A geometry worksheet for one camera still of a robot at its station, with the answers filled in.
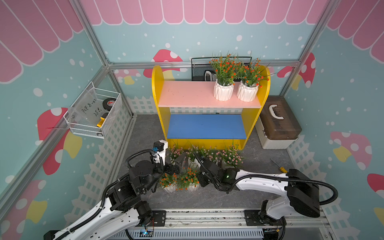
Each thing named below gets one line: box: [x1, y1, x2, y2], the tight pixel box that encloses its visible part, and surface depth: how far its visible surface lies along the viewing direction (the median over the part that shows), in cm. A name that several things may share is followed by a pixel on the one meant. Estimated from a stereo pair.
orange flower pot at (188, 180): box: [176, 167, 200, 192], surface depth 75 cm
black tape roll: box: [102, 97, 117, 111], surface depth 81 cm
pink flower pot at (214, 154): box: [205, 145, 222, 166], surface depth 83 cm
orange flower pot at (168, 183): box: [159, 172, 178, 193], surface depth 76 cm
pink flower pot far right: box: [219, 144, 244, 170], surface depth 81 cm
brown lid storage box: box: [255, 95, 302, 150], surface depth 94 cm
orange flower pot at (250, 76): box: [234, 51, 270, 102], surface depth 67 cm
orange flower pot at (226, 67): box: [209, 51, 241, 102], surface depth 67 cm
